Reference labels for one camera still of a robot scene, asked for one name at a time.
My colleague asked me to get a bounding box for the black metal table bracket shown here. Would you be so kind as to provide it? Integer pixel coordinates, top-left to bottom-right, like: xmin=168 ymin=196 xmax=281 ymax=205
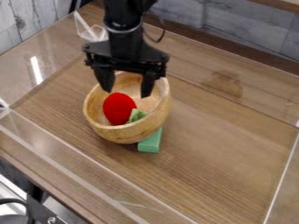
xmin=25 ymin=196 xmax=68 ymax=224

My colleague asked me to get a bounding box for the green rectangular block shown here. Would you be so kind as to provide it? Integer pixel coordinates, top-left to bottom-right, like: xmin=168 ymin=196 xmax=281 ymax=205
xmin=137 ymin=129 xmax=163 ymax=153

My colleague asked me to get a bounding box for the clear acrylic corner bracket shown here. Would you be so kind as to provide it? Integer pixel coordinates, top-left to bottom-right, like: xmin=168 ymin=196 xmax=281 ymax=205
xmin=73 ymin=11 xmax=108 ymax=42

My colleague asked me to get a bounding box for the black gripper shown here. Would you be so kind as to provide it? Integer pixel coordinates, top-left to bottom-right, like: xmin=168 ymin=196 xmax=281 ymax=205
xmin=83 ymin=41 xmax=169 ymax=98

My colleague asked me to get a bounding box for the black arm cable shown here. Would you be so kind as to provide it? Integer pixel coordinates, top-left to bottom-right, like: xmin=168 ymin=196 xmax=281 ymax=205
xmin=140 ymin=11 xmax=167 ymax=44

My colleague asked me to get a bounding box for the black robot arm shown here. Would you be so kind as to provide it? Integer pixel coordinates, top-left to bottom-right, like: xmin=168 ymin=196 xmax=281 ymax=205
xmin=83 ymin=0 xmax=169 ymax=98

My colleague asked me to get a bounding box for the wooden bowl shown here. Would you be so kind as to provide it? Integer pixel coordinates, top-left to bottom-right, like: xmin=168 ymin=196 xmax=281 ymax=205
xmin=83 ymin=72 xmax=171 ymax=144

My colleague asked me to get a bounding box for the red strawberry toy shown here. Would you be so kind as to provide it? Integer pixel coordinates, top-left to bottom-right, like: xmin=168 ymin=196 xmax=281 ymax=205
xmin=103 ymin=93 xmax=147 ymax=125

